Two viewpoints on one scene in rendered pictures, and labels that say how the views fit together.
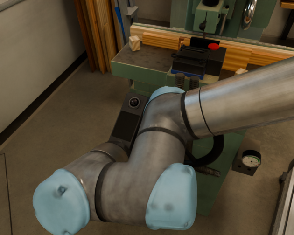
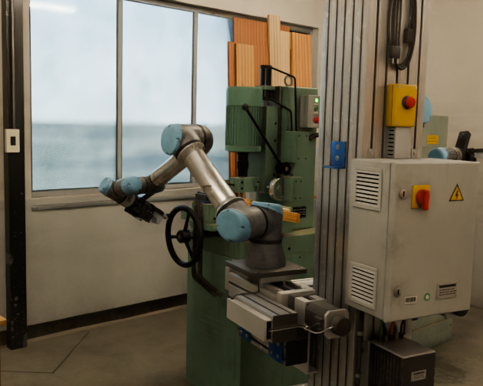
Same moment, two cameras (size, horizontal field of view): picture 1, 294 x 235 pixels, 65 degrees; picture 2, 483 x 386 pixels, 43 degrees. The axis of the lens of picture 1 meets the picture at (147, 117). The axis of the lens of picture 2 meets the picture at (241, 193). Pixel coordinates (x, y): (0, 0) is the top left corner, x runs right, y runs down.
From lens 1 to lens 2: 2.51 m
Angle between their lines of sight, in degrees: 46
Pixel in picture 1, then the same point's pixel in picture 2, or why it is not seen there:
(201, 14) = (232, 181)
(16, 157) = (96, 336)
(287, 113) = (166, 167)
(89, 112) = not seen: hidden behind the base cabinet
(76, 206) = (108, 181)
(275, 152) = not seen: outside the picture
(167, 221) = (124, 183)
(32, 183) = (96, 351)
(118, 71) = (183, 214)
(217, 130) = (156, 177)
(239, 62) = not seen: hidden behind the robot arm
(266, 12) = (290, 190)
